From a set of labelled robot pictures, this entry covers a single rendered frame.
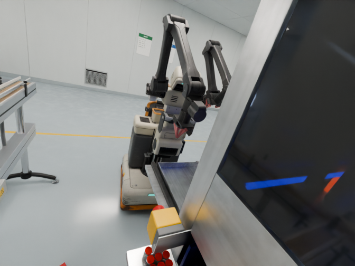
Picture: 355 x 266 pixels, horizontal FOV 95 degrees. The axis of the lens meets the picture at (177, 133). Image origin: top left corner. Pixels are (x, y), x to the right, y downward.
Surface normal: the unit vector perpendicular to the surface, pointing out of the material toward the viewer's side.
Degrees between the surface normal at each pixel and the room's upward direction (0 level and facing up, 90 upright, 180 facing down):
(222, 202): 90
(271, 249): 90
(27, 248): 0
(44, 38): 90
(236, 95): 90
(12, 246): 0
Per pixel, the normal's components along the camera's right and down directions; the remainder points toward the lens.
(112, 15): 0.39, 0.46
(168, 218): 0.26, -0.89
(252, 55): -0.88, -0.07
